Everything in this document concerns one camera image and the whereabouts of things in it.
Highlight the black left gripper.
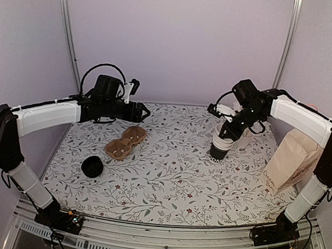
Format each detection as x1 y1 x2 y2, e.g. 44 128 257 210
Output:
101 99 151 123

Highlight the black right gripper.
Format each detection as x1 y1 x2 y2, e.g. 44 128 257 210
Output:
219 104 264 143

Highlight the stack of black paper cups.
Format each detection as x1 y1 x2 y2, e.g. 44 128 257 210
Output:
209 123 234 163

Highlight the stack of black cup lids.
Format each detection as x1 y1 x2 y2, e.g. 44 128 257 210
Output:
81 155 104 178

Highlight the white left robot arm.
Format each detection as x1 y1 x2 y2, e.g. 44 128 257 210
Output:
0 75 149 227

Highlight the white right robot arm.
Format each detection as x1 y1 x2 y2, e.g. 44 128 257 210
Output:
210 79 332 242

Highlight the paper takeout bag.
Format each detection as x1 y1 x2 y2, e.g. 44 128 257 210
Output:
262 101 327 198

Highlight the white cup with straws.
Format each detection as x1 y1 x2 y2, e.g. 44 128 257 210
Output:
228 100 258 158

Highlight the brown cardboard cup carrier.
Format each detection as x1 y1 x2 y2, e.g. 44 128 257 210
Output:
105 126 147 161

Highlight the floral tablecloth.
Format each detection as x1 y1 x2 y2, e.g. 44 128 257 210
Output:
42 104 296 226

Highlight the black left gripper camera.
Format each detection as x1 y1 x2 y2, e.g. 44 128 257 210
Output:
123 78 140 104

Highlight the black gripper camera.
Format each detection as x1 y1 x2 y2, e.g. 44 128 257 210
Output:
123 78 140 104
208 104 235 118

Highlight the black right gripper camera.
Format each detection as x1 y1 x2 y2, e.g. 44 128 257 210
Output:
208 104 235 118

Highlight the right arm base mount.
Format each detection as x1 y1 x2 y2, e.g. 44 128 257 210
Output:
249 214 300 249

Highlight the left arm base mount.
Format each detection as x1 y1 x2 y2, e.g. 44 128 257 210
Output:
34 206 84 235

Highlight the aluminium front rail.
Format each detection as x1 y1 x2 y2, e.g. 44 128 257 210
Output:
3 200 324 249

